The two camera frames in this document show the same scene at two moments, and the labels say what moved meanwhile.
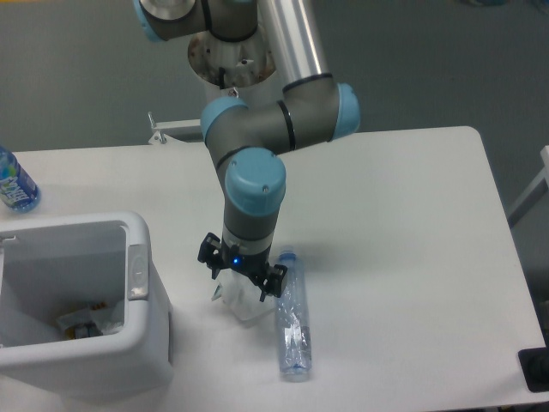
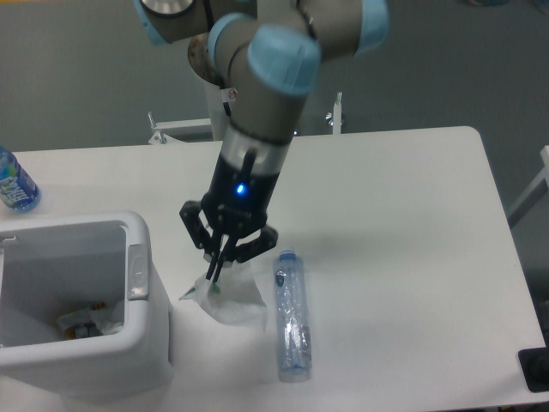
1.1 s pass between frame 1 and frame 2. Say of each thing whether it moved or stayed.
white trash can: stayed
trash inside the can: stayed
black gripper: moved
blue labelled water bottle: stayed
